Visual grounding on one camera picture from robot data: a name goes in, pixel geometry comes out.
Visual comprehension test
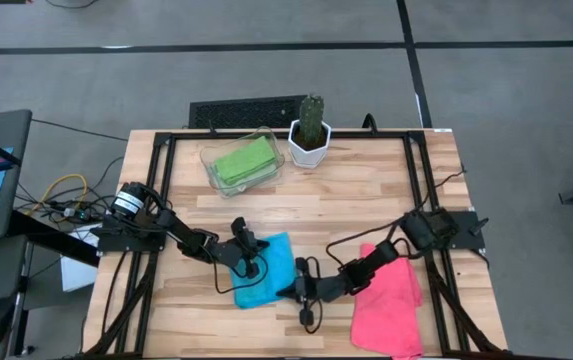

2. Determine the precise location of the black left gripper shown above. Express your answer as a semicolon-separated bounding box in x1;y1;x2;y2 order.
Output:
211;238;271;270

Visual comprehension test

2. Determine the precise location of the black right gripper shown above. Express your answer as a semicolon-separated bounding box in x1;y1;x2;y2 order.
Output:
276;273;348;304

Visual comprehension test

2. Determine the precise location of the blue microfiber towel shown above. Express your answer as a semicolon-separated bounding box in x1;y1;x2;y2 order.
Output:
229;231;297;310

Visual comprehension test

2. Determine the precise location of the bright green microfiber towel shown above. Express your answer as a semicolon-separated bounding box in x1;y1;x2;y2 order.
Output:
212;135;277;185

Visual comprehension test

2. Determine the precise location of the pink microfiber towel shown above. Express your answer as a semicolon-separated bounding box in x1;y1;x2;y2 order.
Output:
349;243;425;360

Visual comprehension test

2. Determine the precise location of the clear plastic bin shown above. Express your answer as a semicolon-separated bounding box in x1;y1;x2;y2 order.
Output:
199;126;286;200

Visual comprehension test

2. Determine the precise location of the white hexagonal plant pot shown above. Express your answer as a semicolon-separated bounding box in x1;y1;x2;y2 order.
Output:
286;118;332;169

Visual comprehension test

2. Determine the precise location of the white paper box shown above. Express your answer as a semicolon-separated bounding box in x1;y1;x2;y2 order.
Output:
59;224;100;294

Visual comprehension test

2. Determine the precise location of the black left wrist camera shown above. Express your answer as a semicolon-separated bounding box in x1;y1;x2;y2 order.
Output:
230;216;250;242

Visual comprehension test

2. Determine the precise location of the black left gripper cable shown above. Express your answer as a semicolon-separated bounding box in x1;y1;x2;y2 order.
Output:
213;253;270;295

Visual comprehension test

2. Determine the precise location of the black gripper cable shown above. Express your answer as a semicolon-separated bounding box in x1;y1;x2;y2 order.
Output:
213;253;270;295
324;169;467;267

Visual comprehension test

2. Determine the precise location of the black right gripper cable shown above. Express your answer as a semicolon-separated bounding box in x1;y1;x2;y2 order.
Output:
324;169;467;267

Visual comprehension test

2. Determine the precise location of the black aluminium table frame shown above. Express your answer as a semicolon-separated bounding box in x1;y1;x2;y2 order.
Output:
78;128;512;360

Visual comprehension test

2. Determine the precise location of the black looped cable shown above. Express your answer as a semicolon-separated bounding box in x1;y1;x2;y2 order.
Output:
361;113;380;135

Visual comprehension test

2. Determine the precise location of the yellow cable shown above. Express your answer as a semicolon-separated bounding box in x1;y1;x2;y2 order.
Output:
25;172;89;216

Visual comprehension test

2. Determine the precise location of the black floor cable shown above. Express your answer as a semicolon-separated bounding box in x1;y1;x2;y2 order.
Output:
30;117;130;143

